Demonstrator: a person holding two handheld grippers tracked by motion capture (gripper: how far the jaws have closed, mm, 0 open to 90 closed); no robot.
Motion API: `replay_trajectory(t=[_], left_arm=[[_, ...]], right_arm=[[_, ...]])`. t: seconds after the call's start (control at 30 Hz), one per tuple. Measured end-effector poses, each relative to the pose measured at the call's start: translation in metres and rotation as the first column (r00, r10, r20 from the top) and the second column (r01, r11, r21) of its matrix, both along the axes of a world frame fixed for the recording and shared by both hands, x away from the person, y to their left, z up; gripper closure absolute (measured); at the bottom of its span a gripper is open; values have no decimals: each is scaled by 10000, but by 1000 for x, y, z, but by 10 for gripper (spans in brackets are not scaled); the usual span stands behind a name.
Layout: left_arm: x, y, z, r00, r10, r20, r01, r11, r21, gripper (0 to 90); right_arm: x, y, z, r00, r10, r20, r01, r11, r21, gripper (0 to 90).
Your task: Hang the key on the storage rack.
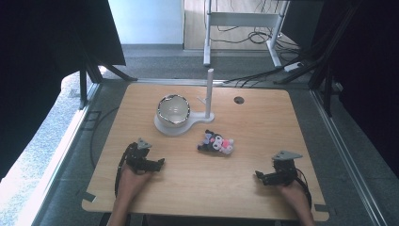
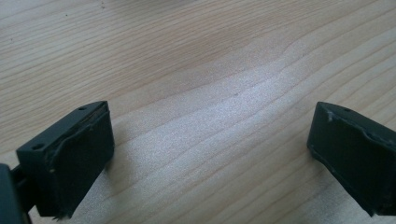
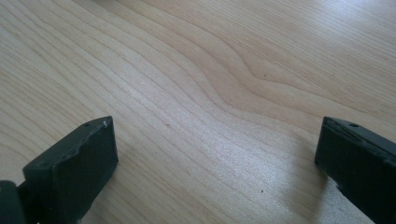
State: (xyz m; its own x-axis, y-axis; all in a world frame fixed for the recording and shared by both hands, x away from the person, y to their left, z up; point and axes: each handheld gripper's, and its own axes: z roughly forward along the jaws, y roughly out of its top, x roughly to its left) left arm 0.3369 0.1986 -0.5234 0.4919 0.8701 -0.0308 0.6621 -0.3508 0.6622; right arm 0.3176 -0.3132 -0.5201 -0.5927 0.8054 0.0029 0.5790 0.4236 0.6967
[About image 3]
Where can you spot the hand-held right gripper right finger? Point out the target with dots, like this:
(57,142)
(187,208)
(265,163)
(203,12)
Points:
(358,168)

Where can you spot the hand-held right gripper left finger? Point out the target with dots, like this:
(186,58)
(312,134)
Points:
(74,174)

